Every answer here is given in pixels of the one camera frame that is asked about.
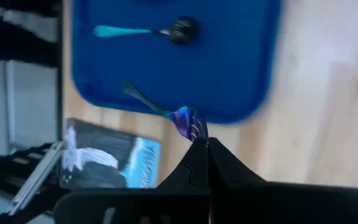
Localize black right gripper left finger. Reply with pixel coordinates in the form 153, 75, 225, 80
53, 138, 211, 224

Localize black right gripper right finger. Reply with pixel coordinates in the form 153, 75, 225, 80
207, 137, 358, 224

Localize iridescent fork with teal handle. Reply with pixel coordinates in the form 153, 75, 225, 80
122, 79, 210, 144

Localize black spoon with teal handle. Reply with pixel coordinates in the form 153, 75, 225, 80
93, 16, 200, 45

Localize blue rectangular plastic tray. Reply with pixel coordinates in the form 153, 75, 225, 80
70, 0, 283, 125

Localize black metal table frame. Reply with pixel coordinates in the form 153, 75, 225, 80
0, 0, 71, 224

